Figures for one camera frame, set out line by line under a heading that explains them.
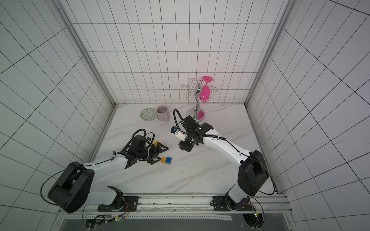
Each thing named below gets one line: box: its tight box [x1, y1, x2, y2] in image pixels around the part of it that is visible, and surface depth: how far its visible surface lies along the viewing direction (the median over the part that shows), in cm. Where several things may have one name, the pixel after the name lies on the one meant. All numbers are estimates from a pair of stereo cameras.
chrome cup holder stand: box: [180, 77, 218, 122], surface depth 96 cm
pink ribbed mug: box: [156, 104, 171, 123], surface depth 107 cm
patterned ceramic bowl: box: [139, 107, 156, 122], surface depth 112 cm
